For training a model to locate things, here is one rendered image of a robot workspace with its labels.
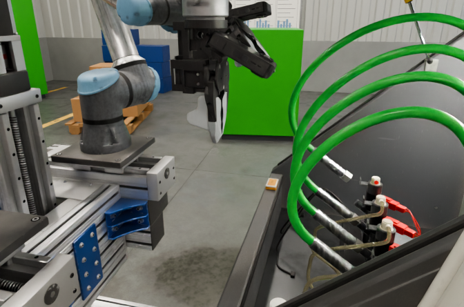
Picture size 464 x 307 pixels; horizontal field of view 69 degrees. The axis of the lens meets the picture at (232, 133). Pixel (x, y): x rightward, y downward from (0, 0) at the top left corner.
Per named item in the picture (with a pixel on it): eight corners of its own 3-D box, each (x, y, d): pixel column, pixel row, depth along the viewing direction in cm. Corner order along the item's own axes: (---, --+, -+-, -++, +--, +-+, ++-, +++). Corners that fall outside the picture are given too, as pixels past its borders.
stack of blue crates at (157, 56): (105, 91, 696) (99, 29, 658) (119, 87, 741) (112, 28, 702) (163, 94, 670) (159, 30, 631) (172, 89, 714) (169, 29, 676)
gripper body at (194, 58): (188, 87, 64) (186, 19, 60) (233, 89, 62) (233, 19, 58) (171, 95, 57) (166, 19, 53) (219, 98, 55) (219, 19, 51)
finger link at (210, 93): (213, 116, 61) (211, 67, 58) (221, 116, 60) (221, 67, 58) (203, 123, 57) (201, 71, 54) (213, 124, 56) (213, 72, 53)
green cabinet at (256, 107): (291, 122, 489) (296, 27, 448) (296, 143, 408) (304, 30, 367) (225, 120, 497) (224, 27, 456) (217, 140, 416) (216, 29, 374)
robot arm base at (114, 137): (69, 152, 101) (63, 120, 97) (99, 136, 115) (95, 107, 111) (115, 156, 97) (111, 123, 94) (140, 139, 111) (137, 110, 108)
